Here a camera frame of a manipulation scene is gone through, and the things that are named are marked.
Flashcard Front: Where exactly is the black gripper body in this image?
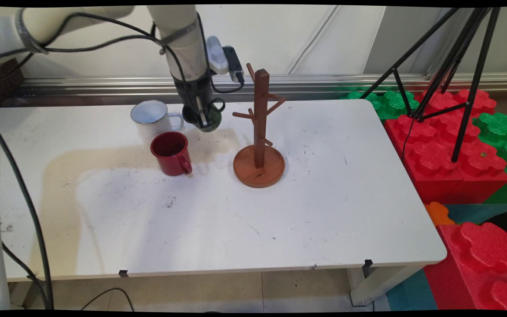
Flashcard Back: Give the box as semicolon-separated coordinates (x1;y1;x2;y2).
173;73;215;113

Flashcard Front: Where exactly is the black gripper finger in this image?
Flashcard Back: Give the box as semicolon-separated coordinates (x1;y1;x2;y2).
192;105;214;132

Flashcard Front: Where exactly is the green enamel mug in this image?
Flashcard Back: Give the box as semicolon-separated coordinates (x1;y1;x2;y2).
182;98;227;133

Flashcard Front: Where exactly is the white vented wrist box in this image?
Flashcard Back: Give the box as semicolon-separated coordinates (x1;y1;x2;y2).
206;36;230;75

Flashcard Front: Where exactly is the white enamel mug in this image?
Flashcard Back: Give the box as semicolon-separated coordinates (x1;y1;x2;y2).
130;100;185;144

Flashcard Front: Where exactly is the red enamel mug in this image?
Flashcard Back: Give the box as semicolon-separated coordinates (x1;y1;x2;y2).
150;131;193;177

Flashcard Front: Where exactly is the brown wooden mug tree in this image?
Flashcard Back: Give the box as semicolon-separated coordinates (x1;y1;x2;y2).
232;63;287;189

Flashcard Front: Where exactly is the green foam block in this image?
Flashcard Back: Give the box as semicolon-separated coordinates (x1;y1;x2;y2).
473;112;507;204
339;90;420;120

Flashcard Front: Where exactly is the dark brown wooden board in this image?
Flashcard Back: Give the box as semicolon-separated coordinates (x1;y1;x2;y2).
0;59;26;113

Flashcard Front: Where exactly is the large red foam block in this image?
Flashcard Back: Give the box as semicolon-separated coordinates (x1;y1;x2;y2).
383;88;507;205

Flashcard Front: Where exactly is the orange foam piece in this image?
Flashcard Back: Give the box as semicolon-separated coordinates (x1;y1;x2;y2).
424;202;456;226

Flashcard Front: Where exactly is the black tripod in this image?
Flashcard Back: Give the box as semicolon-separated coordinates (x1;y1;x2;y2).
359;7;503;163

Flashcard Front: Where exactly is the teal foam floor mat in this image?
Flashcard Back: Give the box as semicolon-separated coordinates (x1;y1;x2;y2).
445;203;507;225
386;269;439;311

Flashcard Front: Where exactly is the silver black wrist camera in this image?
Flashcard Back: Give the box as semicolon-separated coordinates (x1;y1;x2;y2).
223;46;246;85

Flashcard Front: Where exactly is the grey arm strap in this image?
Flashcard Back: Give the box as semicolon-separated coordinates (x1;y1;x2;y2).
160;21;198;55
15;8;50;56

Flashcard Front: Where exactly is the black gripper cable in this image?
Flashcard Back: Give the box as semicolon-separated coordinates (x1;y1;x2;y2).
0;11;192;116

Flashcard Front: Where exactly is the aluminium wall rail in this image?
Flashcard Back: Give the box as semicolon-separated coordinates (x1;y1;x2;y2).
0;74;507;108

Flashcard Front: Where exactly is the thin black tripod cable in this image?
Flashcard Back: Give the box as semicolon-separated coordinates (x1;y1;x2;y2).
401;117;418;166

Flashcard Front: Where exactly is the black floor cable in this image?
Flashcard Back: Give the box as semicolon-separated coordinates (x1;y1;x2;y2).
79;288;135;312

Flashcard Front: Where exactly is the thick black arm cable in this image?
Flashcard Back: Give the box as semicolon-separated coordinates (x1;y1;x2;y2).
0;112;55;310

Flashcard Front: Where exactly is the white table leg frame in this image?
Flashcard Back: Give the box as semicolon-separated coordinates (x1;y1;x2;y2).
347;263;426;307

